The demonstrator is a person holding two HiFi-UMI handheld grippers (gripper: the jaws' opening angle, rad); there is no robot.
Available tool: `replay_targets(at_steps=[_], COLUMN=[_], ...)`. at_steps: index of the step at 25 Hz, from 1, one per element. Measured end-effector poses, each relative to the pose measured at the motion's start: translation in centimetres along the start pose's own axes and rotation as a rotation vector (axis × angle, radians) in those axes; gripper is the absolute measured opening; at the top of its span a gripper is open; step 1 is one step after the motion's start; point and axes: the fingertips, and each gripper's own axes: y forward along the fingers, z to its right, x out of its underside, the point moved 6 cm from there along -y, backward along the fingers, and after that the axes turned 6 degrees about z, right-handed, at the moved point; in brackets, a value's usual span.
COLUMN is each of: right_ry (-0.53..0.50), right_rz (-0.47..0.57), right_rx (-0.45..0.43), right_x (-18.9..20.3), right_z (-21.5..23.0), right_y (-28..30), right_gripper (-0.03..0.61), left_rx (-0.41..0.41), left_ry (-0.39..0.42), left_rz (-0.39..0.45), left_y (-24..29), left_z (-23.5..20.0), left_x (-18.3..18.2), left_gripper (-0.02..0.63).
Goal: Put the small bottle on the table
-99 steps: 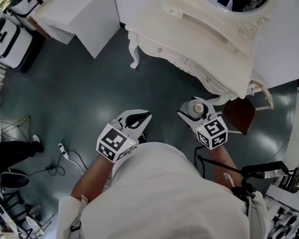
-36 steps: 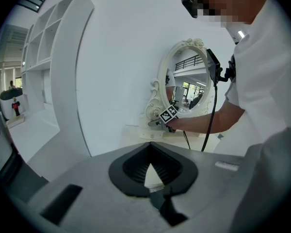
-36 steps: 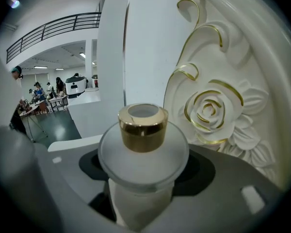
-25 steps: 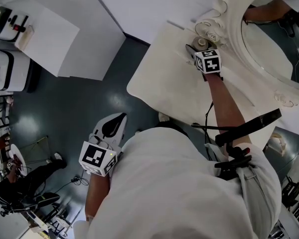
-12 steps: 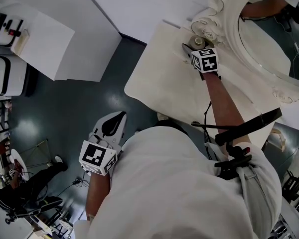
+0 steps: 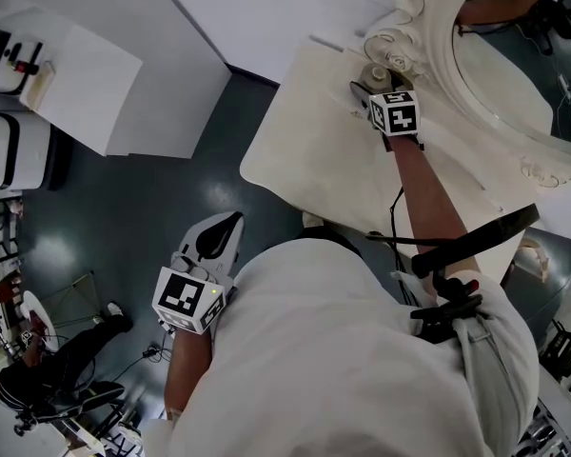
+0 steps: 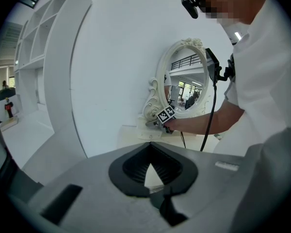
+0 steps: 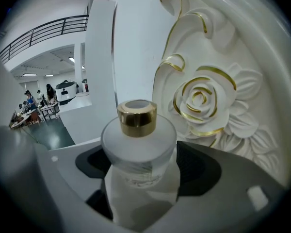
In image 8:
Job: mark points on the small frosted bottle gold cap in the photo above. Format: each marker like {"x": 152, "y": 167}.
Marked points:
{"x": 138, "y": 149}

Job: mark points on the white rounded machine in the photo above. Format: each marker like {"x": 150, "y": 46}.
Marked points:
{"x": 66, "y": 93}

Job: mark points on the white folding table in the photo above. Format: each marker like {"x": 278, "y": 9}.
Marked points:
{"x": 49, "y": 108}

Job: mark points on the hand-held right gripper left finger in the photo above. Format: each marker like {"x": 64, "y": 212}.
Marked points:
{"x": 63, "y": 169}

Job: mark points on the white carved rose panel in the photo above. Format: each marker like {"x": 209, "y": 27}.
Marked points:
{"x": 208, "y": 98}

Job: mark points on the black metal railing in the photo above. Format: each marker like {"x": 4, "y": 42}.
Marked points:
{"x": 46, "y": 30}

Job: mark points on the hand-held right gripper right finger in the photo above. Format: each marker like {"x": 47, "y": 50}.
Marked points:
{"x": 232, "y": 178}

